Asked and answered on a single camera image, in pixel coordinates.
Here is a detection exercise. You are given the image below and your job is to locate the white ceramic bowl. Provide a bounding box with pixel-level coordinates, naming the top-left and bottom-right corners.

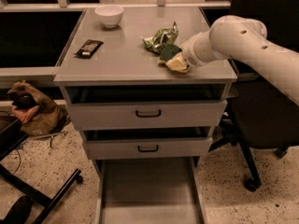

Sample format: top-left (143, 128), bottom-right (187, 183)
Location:
top-left (94, 5), bottom-right (124, 28)

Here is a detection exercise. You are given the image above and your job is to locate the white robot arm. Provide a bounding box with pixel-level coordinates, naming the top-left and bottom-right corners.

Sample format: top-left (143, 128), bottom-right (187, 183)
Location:
top-left (166, 15), bottom-right (299, 105)

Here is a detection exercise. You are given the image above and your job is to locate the bottom grey drawer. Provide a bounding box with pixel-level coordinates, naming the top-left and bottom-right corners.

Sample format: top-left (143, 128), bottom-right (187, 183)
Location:
top-left (94, 158), bottom-right (208, 224)

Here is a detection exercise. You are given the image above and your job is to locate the black drawer handle middle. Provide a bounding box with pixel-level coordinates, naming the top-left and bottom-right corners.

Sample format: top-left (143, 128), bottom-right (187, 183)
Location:
top-left (137, 145), bottom-right (159, 153)

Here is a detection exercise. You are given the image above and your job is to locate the green and yellow sponge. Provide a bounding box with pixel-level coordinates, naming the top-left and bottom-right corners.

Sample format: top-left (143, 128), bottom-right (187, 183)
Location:
top-left (158, 44), bottom-right (181, 63)

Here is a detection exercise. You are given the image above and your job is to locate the middle grey drawer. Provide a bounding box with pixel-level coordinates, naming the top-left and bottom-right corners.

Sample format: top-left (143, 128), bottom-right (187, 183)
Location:
top-left (80, 127), bottom-right (212, 160)

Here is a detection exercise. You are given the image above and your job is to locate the top grey drawer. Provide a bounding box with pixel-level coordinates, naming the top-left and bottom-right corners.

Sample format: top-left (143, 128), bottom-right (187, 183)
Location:
top-left (65, 86), bottom-right (226, 131)

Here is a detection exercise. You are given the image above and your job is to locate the black drawer handle top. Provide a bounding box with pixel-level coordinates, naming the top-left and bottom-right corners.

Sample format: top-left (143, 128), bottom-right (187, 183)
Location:
top-left (135, 109), bottom-right (162, 119)

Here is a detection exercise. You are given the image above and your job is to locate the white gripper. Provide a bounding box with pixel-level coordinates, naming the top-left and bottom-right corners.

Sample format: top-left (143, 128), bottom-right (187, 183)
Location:
top-left (165, 32), bottom-right (223, 73)

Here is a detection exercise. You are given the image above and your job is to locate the black drawer handle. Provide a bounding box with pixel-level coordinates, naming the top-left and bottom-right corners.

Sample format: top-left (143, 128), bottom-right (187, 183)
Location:
top-left (137, 145), bottom-right (159, 153)
top-left (135, 109), bottom-right (162, 119)

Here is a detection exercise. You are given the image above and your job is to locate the crumpled green chip bag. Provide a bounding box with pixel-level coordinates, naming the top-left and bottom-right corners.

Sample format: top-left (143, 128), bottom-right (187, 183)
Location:
top-left (142, 22), bottom-right (178, 54)

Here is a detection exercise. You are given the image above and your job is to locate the black chair base left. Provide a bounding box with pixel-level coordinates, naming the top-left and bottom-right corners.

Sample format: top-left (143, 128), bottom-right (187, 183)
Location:
top-left (0, 118), bottom-right (84, 224)

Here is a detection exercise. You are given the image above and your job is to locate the black office chair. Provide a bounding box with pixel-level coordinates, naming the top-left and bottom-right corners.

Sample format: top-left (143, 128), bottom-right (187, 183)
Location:
top-left (212, 0), bottom-right (299, 191)

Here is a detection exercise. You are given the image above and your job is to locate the grey drawer cabinet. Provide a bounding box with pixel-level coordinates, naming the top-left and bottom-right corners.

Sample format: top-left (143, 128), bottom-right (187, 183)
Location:
top-left (54, 7), bottom-right (236, 170)

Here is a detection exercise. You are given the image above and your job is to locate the brown cloth bag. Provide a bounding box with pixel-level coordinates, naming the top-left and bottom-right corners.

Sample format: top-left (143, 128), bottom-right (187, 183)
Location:
top-left (7, 81), bottom-right (68, 136)

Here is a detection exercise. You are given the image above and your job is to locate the black snack bar wrapper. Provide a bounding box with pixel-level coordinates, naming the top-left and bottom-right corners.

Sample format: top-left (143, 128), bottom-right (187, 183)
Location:
top-left (75, 39), bottom-right (103, 58)

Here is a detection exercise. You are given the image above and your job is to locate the grey drawer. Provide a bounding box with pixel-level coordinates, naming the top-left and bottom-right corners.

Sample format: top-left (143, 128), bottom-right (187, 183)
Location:
top-left (80, 127), bottom-right (212, 160)
top-left (94, 158), bottom-right (208, 224)
top-left (65, 86), bottom-right (226, 131)

